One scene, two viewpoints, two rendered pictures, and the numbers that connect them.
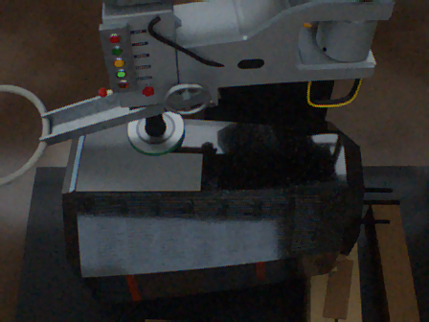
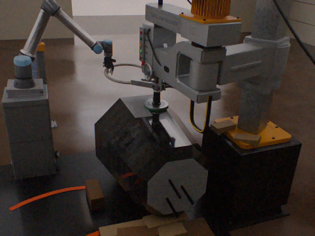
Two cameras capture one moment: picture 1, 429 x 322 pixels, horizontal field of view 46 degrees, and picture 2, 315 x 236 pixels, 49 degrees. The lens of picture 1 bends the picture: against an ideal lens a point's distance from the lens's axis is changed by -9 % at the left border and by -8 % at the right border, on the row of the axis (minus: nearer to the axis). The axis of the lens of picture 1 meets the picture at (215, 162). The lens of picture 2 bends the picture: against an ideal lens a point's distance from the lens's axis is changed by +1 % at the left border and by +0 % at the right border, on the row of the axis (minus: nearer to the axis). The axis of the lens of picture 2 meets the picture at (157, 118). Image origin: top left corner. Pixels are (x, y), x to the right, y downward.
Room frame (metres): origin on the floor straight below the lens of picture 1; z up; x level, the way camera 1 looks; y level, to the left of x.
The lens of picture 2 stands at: (0.16, -2.40, 2.12)
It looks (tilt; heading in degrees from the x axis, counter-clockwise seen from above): 26 degrees down; 68
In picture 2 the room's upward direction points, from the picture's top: 2 degrees clockwise
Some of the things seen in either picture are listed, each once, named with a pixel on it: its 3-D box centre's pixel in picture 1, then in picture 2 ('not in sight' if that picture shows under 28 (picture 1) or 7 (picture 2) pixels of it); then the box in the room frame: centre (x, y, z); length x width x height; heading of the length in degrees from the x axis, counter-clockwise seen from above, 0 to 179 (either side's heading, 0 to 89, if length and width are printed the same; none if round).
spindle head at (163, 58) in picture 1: (169, 38); (162, 54); (1.21, 0.15, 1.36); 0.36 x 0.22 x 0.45; 96
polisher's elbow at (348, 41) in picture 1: (347, 23); (203, 72); (1.28, -0.43, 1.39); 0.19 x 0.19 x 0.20
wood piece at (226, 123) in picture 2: not in sight; (223, 126); (1.65, -0.20, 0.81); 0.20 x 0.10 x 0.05; 8
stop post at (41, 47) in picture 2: not in sight; (43, 86); (0.34, 1.87, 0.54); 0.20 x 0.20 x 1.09; 0
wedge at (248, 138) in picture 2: not in sight; (246, 137); (1.73, -0.42, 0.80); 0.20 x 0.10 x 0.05; 130
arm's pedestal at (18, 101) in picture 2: not in sight; (31, 131); (0.13, 0.91, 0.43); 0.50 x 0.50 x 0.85; 87
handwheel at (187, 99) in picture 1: (186, 90); (151, 71); (1.10, 0.09, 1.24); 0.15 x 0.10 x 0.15; 96
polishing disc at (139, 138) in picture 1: (155, 128); (156, 104); (1.21, 0.23, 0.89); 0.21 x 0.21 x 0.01
